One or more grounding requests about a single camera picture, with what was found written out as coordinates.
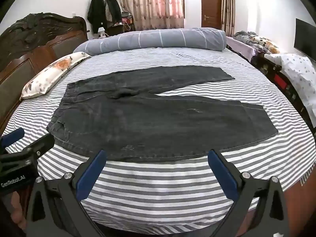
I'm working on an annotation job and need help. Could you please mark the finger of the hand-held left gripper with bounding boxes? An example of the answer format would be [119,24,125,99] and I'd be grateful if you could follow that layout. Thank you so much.
[0,128,25,151]
[0,133,55,173]

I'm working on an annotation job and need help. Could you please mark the grey white striped bed sheet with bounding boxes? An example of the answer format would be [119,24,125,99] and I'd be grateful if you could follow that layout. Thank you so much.
[0,47,316,235]

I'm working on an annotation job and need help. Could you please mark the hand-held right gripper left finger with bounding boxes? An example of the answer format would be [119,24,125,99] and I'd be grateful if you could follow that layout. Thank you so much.
[25,149,108,237]

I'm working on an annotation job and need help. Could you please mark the floral blanket pile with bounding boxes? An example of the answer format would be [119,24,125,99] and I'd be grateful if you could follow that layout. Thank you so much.
[233,31,280,54]

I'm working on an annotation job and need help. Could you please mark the brown wooden door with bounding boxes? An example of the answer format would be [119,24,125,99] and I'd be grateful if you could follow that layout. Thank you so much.
[200,0,222,30]

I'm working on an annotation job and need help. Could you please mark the black jacket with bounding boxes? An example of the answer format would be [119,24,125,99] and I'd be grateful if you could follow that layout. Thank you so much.
[87,0,108,34]

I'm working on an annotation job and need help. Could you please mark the white dotted cloth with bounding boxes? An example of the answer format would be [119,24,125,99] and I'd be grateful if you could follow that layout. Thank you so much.
[264,53,316,129]

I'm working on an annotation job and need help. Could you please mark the dark grey denim pants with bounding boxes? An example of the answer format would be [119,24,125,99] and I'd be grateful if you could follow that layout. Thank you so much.
[46,65,279,163]

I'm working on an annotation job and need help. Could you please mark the dark wooden nightstand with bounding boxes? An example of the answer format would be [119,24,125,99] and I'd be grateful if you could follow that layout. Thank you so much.
[105,23,135,36]

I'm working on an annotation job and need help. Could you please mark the pink patterned curtain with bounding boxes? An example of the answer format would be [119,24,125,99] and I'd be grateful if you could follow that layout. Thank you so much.
[115,0,185,31]

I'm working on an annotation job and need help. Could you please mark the light purple cloth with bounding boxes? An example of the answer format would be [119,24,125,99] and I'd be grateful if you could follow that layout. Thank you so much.
[226,37,257,60]

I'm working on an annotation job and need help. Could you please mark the carved wooden headboard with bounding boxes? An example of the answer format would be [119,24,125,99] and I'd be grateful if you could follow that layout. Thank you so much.
[0,13,88,134]

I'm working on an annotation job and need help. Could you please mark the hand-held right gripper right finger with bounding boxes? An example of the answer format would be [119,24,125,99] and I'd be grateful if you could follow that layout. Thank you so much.
[207,149,290,237]

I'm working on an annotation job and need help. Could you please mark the grey jacket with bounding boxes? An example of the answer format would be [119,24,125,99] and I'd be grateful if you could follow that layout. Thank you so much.
[104,0,123,27]

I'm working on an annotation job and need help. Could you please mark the black wall television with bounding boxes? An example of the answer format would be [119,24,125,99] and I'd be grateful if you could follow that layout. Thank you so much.
[293,18,316,62]

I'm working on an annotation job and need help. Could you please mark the brown patterned curtain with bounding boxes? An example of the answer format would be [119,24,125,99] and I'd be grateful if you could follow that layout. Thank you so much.
[220,0,235,37]

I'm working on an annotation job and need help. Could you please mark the floral pillow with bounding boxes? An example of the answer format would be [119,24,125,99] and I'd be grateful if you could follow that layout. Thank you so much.
[20,51,91,101]

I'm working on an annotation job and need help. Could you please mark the person's left hand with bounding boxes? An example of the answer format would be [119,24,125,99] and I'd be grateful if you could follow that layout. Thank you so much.
[5,192,28,237]

